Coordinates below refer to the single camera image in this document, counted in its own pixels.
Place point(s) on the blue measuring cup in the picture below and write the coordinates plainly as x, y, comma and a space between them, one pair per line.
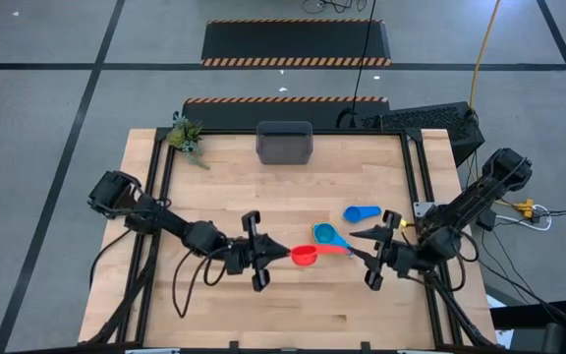
354, 214

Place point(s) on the teal measuring cup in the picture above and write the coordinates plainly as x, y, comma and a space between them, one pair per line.
323, 233

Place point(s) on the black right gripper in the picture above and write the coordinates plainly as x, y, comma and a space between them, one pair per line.
398, 258

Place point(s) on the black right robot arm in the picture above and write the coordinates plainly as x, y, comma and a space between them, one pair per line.
474, 201

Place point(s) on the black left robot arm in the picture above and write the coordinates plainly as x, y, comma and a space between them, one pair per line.
165, 223

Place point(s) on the grey translucent plastic basket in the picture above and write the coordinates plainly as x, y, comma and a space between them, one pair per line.
283, 147

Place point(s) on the artificial green succulent plant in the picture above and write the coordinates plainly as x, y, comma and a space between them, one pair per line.
185, 137

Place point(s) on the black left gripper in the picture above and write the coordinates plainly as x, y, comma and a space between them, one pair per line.
246, 255

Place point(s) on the black aluminium table frame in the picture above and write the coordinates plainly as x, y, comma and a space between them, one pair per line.
224, 132

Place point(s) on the yellow power plug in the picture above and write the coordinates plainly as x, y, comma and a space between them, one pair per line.
525, 207

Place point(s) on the red measuring cup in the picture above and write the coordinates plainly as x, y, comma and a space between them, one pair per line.
305, 255

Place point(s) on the black ramp with hazard stripes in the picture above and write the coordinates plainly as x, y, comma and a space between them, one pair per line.
295, 41
243, 113

